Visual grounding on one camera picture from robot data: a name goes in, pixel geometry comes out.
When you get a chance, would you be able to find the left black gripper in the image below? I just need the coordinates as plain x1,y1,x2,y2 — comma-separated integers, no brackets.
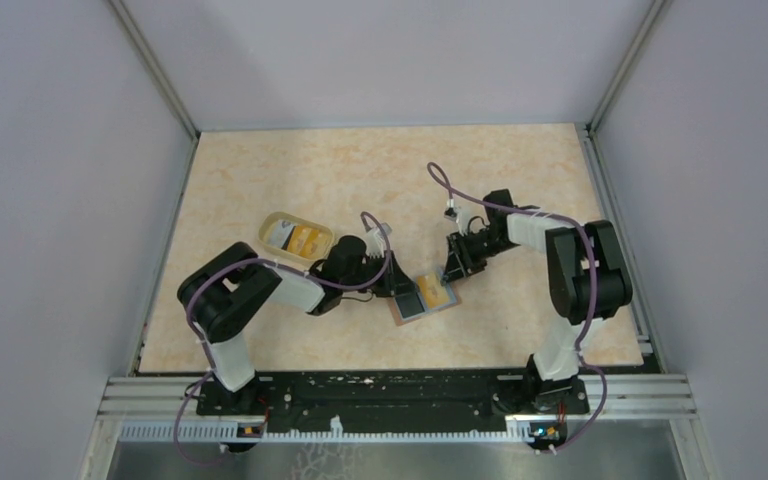
341,250,420,298

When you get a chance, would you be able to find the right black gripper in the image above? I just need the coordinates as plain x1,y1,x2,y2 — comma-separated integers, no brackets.
441,229,520,286

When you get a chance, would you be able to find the black credit card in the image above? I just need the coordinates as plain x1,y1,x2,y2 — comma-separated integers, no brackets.
394,293,426,323

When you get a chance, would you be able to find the brown leather card holder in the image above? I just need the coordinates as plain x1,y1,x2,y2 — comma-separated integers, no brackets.
389,268,461,326

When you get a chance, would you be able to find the beige oval card tray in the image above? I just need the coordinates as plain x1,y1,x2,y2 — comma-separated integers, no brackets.
257,211,335,267

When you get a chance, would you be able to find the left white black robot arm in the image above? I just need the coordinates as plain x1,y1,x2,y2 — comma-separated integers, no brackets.
176,235,418,414

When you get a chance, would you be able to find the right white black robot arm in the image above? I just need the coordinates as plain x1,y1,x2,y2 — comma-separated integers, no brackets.
442,189,633,412

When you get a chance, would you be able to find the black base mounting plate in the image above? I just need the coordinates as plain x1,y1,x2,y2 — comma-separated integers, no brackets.
196,364,590,434

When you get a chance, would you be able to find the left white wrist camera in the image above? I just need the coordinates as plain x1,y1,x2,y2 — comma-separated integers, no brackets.
363,223,392,258

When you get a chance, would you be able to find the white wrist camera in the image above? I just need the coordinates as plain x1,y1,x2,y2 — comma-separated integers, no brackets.
444,198,469,234
363,223,392,258

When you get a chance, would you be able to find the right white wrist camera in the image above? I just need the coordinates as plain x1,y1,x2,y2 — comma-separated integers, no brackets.
444,198,469,234

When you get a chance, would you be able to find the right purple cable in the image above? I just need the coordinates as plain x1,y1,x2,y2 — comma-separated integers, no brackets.
426,161,609,458

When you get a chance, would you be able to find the purple cable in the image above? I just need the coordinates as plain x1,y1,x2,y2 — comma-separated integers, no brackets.
173,211,395,465
426,161,609,458

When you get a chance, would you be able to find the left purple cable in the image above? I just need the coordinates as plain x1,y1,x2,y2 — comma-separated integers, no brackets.
173,211,395,465

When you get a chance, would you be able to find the aluminium frame rail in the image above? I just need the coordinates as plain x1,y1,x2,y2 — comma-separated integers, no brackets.
97,374,698,420

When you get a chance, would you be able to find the white slotted cable duct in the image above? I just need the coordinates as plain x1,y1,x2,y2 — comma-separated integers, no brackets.
119,420,534,444

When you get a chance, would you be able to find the right aluminium corner post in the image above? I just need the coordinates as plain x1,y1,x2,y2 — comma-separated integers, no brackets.
587,0,672,137

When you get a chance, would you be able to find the aluminium corner post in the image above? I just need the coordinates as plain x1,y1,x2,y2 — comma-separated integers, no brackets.
105,0,200,140
587,0,672,137

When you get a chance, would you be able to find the left aluminium corner post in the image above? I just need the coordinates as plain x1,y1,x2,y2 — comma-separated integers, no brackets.
105,0,200,140

